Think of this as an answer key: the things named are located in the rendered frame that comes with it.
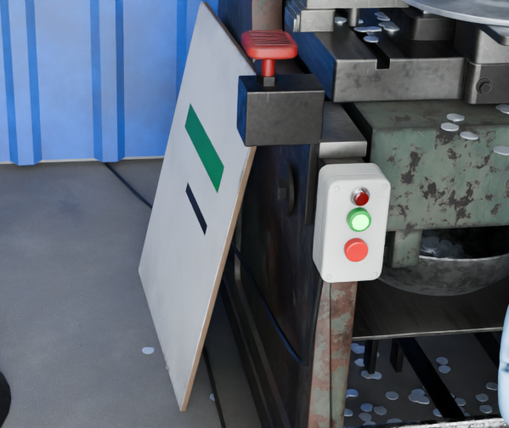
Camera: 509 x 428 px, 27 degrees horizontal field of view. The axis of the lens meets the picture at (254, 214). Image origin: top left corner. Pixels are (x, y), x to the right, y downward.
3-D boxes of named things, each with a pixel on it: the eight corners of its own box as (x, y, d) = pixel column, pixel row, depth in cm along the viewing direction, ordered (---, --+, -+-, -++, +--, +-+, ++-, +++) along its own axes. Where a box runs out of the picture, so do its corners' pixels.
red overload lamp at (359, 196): (370, 208, 123) (372, 189, 122) (351, 209, 123) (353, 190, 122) (368, 204, 124) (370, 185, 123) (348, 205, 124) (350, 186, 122)
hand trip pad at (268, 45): (296, 108, 126) (301, 46, 123) (246, 109, 125) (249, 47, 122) (284, 87, 132) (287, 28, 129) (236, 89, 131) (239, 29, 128)
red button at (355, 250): (367, 261, 126) (370, 241, 125) (344, 263, 126) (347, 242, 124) (364, 256, 127) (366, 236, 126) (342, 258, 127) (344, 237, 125)
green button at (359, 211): (370, 232, 124) (373, 211, 123) (347, 233, 124) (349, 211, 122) (368, 227, 125) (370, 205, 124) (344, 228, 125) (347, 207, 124)
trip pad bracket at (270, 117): (316, 228, 135) (328, 81, 126) (240, 232, 133) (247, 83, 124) (305, 207, 140) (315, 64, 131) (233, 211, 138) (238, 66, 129)
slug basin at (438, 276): (573, 311, 160) (585, 252, 155) (354, 325, 154) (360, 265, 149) (487, 210, 190) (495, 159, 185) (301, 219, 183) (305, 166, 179)
